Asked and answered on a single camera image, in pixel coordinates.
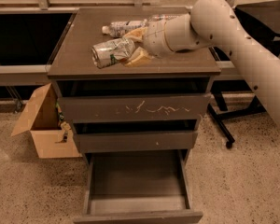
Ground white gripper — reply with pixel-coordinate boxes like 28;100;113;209
123;20;172;67

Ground silver green 7up can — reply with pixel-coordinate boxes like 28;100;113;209
91;37;135;69

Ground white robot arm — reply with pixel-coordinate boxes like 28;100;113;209
127;0;280;128

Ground top grey drawer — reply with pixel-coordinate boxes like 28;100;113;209
58;78;210;122

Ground dark grey drawer cabinet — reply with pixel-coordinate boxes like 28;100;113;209
49;7;220;224

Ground middle grey drawer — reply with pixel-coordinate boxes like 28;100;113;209
74;119;197;153

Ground open bottom grey drawer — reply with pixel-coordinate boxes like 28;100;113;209
73;150;203;224

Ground clear labelled water bottle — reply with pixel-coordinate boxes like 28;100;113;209
102;20;147;38

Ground clear bottle at back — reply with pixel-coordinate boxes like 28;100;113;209
147;14;181;22

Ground small items in box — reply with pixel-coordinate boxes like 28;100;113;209
55;102;71;143

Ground open cardboard box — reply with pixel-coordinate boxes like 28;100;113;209
11;84;80;159

